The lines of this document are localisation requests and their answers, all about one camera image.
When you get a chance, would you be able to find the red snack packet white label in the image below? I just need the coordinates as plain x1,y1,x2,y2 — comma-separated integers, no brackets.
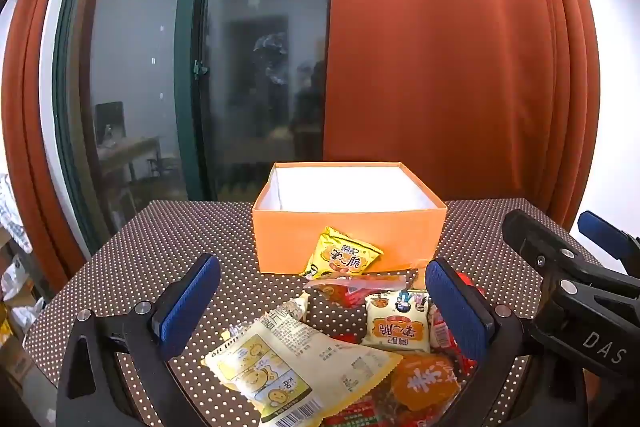
427,272,486,375

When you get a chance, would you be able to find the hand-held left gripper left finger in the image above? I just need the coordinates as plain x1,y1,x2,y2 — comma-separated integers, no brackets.
56,253,222,427

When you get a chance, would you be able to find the narrow orange curtain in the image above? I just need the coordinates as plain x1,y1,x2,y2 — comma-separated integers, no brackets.
0,0,96,288

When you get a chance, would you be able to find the white orange noodle snack packet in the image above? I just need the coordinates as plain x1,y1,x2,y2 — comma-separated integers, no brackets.
362,289,433,354

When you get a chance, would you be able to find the wide orange curtain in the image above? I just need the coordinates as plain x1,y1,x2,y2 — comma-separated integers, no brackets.
322,0,601,228

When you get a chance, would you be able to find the yellow snack packet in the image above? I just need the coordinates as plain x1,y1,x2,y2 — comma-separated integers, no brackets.
302,226,385,280

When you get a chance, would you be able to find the round orange snack packet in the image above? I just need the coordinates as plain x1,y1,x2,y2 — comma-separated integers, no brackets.
390,352,461,413

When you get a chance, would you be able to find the large pale yellow cartoon packet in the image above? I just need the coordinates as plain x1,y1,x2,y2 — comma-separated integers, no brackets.
201,291,404,427

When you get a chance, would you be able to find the white patterned bag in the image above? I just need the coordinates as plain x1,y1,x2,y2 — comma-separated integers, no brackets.
0,174,33,253

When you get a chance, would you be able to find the clear packet with red snack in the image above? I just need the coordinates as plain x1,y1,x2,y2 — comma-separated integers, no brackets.
302,269,418,308

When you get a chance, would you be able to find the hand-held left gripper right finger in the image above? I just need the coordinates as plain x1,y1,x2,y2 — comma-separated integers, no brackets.
424,257,591,427

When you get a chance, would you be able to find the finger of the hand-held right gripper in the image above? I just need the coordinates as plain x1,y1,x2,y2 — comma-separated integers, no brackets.
577,210,640,273
501,209,640,308

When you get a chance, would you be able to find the brown polka dot tablecloth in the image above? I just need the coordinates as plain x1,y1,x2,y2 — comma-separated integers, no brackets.
22,198,616,427

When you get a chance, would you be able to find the green framed window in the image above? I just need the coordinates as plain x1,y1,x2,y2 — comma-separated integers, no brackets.
52,0,335,258

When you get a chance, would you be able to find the white plastic bag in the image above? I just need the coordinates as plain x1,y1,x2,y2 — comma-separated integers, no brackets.
0,257,46,333

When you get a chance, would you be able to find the brown cardboard box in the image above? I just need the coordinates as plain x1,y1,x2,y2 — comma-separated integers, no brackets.
0,332,33,395

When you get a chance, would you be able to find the orange cardboard box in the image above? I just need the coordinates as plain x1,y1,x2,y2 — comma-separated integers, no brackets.
251,161,447,275

